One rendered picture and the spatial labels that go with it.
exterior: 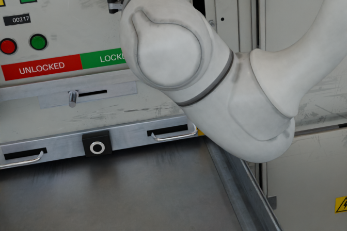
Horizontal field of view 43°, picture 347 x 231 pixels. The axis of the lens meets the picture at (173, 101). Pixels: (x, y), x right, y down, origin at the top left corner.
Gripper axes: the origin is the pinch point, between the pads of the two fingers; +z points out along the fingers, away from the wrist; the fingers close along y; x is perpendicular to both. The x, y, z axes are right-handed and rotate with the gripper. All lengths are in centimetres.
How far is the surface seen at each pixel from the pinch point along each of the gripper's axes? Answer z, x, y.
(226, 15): 7.4, -10.3, 18.3
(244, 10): 7.4, -9.7, 22.4
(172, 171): -7.2, -38.4, 1.2
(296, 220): 5, -71, 35
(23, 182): -1.5, -38.4, -31.1
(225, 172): -11.4, -38.0, 11.7
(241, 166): -17.4, -32.6, 13.5
